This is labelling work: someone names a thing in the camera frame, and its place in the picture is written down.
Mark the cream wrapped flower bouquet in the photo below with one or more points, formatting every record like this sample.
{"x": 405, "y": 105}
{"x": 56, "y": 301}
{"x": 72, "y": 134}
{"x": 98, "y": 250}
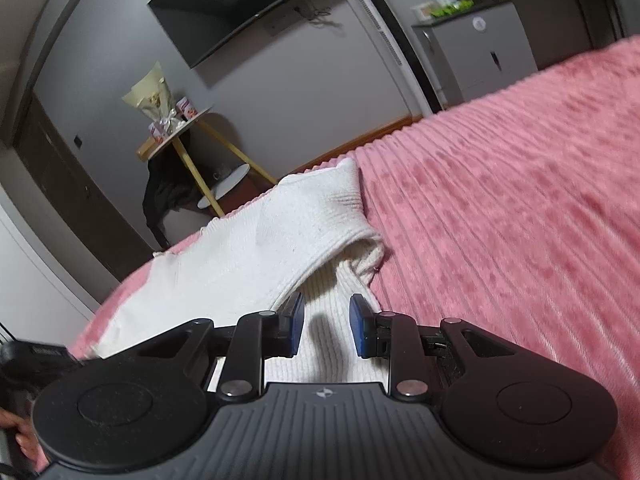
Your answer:
{"x": 152, "y": 97}

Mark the white ribbed knit sweater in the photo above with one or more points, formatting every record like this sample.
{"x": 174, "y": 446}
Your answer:
{"x": 309, "y": 235}

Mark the pink plush bed blanket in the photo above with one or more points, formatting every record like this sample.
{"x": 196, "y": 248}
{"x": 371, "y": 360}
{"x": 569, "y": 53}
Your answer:
{"x": 518, "y": 212}

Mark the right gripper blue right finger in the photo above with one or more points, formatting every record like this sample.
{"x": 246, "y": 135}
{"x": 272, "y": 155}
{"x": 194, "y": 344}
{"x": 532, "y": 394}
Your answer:
{"x": 395, "y": 338}

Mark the person's hand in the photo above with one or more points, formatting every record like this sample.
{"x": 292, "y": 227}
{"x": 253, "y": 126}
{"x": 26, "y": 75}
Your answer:
{"x": 23, "y": 433}

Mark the grey drawer cabinet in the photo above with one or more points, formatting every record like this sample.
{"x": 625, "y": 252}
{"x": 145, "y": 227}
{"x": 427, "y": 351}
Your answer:
{"x": 477, "y": 52}

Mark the dark brown door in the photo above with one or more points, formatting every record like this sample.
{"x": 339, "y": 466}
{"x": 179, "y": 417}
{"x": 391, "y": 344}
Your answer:
{"x": 75, "y": 197}

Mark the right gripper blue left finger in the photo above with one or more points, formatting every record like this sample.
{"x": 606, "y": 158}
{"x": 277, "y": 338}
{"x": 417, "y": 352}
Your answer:
{"x": 256, "y": 338}

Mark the yellow legged round side table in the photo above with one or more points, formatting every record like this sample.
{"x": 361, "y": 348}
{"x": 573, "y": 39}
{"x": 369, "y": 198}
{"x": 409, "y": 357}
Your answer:
{"x": 216, "y": 164}

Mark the black garment on pouf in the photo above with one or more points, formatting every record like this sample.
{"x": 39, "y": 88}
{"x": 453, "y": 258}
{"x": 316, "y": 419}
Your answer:
{"x": 170, "y": 186}

